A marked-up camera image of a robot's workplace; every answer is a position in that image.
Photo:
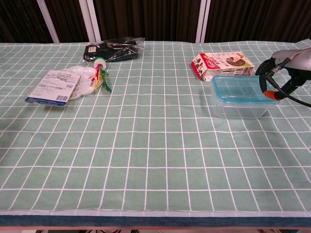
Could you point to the wide double white frame post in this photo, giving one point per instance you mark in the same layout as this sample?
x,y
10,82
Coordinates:
x,y
91,21

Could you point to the red white snack carton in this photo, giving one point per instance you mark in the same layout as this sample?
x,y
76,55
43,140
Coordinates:
x,y
226,65

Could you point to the white paint palette with card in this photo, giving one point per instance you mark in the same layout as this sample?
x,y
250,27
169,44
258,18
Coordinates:
x,y
56,87

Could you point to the green checked tablecloth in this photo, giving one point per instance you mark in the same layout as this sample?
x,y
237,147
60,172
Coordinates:
x,y
145,145

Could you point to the thin white frame post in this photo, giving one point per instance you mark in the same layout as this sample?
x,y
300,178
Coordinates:
x,y
48,21

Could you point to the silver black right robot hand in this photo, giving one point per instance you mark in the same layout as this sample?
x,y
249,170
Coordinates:
x,y
298,60

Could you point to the clear plastic container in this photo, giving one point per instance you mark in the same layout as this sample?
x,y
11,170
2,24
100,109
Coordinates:
x,y
240,111

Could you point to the translucent blue plastic lid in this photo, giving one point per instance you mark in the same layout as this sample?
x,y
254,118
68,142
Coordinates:
x,y
238,89

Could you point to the dark blue table underlay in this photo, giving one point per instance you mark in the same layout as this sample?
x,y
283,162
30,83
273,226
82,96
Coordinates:
x,y
145,221

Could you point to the dark pleated curtain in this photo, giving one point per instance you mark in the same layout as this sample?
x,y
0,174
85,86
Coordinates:
x,y
145,19

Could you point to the black gloves in plastic bag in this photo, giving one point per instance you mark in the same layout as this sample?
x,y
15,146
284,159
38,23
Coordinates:
x,y
109,52

